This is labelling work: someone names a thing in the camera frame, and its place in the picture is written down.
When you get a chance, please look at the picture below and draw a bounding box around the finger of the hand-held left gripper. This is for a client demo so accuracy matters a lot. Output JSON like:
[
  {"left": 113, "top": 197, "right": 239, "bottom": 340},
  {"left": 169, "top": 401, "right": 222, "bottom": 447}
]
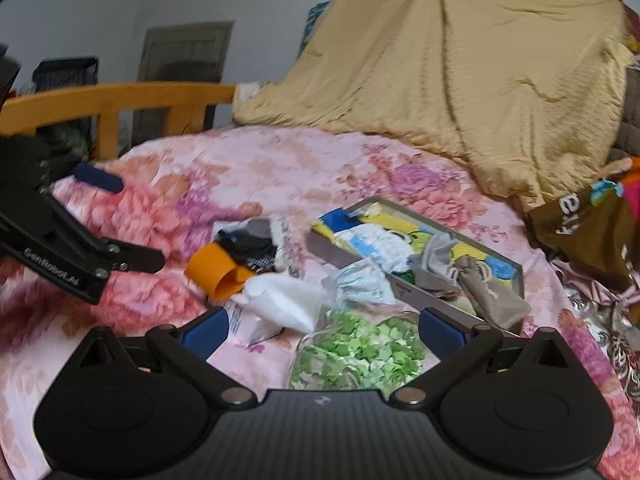
[
  {"left": 74, "top": 161, "right": 124, "bottom": 194},
  {"left": 100, "top": 239, "right": 166, "bottom": 274}
]

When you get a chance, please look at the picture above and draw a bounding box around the black plastic crate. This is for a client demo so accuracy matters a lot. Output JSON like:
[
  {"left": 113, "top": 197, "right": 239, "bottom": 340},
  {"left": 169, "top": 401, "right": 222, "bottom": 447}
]
[{"left": 32, "top": 57, "right": 99, "bottom": 156}]

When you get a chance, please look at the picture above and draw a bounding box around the wall poster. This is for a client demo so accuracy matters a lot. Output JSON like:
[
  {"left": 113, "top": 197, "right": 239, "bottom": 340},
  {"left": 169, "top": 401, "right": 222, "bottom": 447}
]
[{"left": 299, "top": 1, "right": 331, "bottom": 56}]

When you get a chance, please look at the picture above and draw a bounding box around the white speckled wrapper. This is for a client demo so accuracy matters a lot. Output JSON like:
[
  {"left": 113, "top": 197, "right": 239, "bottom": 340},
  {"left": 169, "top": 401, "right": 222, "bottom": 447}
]
[{"left": 270, "top": 214, "right": 306, "bottom": 281}]

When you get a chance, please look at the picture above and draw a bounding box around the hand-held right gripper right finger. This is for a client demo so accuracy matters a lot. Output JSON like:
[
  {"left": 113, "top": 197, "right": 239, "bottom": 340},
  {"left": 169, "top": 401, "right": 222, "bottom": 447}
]
[{"left": 391, "top": 308, "right": 568, "bottom": 406}]

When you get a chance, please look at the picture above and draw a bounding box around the grey door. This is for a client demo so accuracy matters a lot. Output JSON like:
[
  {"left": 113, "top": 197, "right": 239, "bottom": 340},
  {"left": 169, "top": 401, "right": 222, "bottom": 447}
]
[{"left": 132, "top": 21, "right": 235, "bottom": 141}]

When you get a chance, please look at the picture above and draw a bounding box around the orange ribbed silicone sleeve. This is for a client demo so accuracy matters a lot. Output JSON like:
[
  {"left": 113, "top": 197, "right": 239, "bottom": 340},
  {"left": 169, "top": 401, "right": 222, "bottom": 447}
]
[{"left": 185, "top": 242, "right": 256, "bottom": 303}]

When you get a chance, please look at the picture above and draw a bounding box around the dark dotted sock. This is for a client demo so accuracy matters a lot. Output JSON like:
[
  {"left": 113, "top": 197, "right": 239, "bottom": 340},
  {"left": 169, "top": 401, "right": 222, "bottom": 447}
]
[{"left": 215, "top": 220, "right": 278, "bottom": 273}]

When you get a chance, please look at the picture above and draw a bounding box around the gold swirl patterned sheet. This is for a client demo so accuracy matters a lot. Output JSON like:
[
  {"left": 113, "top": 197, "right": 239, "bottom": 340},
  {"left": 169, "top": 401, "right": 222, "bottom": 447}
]
[{"left": 567, "top": 290, "right": 640, "bottom": 386}]

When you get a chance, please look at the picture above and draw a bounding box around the tan dotted quilt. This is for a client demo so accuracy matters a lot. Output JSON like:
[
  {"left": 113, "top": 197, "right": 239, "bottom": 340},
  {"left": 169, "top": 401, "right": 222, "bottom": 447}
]
[{"left": 232, "top": 0, "right": 640, "bottom": 211}]

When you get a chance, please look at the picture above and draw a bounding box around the pink floral bedsheet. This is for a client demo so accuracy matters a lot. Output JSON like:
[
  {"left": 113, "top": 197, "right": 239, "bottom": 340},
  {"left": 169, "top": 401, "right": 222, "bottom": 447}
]
[{"left": 0, "top": 125, "right": 640, "bottom": 480}]

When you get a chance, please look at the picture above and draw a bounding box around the lavender cloth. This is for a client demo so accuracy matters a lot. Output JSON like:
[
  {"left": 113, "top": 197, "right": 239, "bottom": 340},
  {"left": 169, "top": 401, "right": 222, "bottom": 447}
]
[{"left": 547, "top": 255, "right": 640, "bottom": 321}]

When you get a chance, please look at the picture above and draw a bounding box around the grey cloth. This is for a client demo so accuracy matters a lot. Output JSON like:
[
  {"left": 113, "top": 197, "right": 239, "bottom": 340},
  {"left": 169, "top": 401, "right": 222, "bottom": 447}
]
[{"left": 409, "top": 232, "right": 476, "bottom": 291}]

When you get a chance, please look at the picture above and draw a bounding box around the brown quilted blanket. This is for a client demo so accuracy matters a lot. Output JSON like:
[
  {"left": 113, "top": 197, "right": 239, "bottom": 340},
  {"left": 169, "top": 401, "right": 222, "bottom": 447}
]
[{"left": 607, "top": 65, "right": 640, "bottom": 161}]

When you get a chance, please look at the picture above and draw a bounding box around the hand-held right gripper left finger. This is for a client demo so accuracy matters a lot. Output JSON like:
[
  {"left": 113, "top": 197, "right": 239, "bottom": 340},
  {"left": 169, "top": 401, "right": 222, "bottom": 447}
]
[{"left": 80, "top": 307, "right": 254, "bottom": 406}]

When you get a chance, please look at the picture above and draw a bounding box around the bag of green paper stars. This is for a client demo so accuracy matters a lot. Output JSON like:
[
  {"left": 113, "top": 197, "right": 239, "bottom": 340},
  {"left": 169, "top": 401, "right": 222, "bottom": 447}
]
[{"left": 286, "top": 310, "right": 426, "bottom": 392}]

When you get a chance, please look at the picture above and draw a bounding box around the tan drawstring pouch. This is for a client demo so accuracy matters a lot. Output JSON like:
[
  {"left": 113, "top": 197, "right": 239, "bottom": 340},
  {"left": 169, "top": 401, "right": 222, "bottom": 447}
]
[{"left": 450, "top": 256, "right": 531, "bottom": 333}]

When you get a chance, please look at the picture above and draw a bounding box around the white packet with teal print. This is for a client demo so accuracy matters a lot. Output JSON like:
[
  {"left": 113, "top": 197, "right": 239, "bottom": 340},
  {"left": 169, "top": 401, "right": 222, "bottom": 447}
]
[{"left": 332, "top": 257, "right": 401, "bottom": 311}]

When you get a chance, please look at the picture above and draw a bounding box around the brown multicolour garment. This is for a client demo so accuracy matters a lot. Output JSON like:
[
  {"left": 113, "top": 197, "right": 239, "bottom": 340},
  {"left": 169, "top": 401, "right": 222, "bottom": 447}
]
[{"left": 527, "top": 157, "right": 640, "bottom": 291}]

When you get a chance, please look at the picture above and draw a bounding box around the grey shallow cartoon box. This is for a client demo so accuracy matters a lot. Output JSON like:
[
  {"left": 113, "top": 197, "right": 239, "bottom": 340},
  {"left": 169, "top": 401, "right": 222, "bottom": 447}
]
[{"left": 306, "top": 196, "right": 525, "bottom": 338}]

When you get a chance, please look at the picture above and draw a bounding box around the white printed baby cloth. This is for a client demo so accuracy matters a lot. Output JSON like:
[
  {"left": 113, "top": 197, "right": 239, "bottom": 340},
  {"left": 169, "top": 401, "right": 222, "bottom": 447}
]
[{"left": 345, "top": 222, "right": 416, "bottom": 276}]

